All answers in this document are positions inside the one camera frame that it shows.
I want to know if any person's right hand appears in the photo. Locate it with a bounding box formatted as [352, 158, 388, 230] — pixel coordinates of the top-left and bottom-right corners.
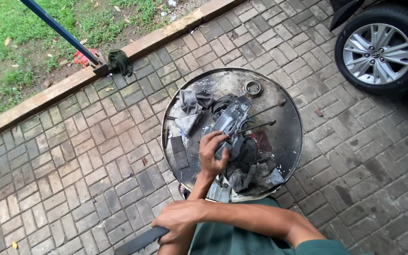
[151, 199, 209, 246]

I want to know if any person's left hand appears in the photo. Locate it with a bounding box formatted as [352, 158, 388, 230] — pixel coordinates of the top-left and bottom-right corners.
[199, 131, 231, 178]

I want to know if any black sandal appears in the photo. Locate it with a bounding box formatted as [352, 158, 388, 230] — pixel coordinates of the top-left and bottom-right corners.
[178, 183, 192, 200]

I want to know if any person's green shirt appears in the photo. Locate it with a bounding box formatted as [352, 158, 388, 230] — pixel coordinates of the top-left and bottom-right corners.
[189, 196, 375, 255]

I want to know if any dark sandpaper piece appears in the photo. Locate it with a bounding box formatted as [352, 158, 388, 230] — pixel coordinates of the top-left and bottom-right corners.
[170, 135, 186, 154]
[174, 151, 190, 170]

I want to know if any dirty crumpled grey cloth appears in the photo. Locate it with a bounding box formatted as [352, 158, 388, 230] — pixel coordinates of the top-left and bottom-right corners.
[225, 137, 285, 196]

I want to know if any light grey rag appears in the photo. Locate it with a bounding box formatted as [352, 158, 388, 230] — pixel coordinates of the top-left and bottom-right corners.
[174, 89, 204, 137]

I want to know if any red square patch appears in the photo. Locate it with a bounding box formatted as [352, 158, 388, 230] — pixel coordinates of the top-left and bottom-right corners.
[249, 130, 273, 153]

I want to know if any short black rod with knob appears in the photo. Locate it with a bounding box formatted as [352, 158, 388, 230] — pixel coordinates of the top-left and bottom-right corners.
[237, 119, 277, 135]

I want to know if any dark grey rag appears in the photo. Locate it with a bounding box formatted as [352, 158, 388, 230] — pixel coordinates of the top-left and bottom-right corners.
[196, 89, 239, 118]

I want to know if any rusty metal drum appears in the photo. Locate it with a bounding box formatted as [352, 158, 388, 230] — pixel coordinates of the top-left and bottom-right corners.
[160, 67, 304, 203]

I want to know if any long black rod with knob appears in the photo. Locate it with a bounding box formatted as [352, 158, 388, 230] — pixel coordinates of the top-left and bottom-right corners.
[245, 98, 288, 119]

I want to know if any dark green cloth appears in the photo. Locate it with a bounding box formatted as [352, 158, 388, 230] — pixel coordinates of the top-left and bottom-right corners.
[107, 49, 134, 78]

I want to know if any concrete curb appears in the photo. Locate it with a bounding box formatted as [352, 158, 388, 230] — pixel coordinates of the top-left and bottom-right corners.
[0, 0, 248, 147]

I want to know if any red plastic litter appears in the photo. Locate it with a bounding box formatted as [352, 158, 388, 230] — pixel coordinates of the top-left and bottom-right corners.
[73, 48, 99, 68]

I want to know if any blue metal pole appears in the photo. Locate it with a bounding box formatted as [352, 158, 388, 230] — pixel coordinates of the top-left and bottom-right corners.
[19, 0, 102, 66]

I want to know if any car wheel with silver rim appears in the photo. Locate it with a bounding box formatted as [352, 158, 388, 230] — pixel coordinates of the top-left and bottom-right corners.
[334, 4, 408, 96]

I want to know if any black car body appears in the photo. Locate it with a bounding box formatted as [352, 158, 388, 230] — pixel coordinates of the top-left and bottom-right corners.
[329, 0, 408, 32]

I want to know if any rusty pole base plate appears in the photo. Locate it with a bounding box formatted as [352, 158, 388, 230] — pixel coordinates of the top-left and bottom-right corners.
[92, 52, 112, 77]

